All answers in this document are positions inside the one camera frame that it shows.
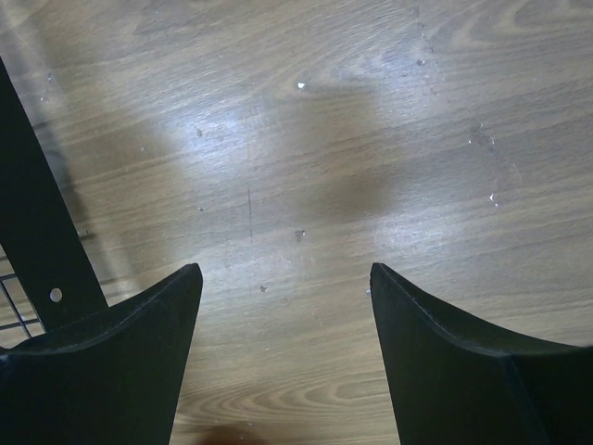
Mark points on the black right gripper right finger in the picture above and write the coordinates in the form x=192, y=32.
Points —
x=455, y=378

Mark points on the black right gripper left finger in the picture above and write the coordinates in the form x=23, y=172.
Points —
x=113, y=377

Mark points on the black wire dish rack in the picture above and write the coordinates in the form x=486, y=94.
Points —
x=37, y=234

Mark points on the green orange bowl right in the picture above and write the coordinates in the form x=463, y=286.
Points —
x=229, y=435

